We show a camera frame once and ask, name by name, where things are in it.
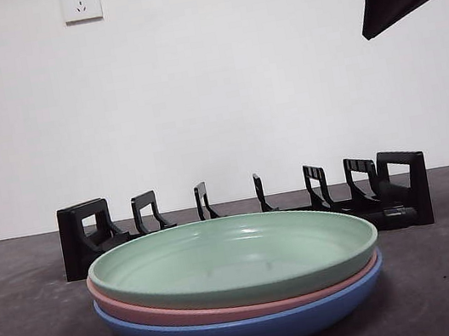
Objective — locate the pink round plate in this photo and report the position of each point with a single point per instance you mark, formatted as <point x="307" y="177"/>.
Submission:
<point x="154" y="315"/>

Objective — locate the white wall socket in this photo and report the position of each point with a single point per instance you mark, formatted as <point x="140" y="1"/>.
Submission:
<point x="81" y="4"/>

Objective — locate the black plastic plate rack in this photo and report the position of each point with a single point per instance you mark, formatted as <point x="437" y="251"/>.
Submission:
<point x="73" y="245"/>

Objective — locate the pale green round plate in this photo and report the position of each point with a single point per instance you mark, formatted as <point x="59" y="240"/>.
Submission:
<point x="222" y="254"/>

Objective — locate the blue round plate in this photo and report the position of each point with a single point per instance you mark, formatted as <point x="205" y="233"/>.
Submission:
<point x="243" y="333"/>

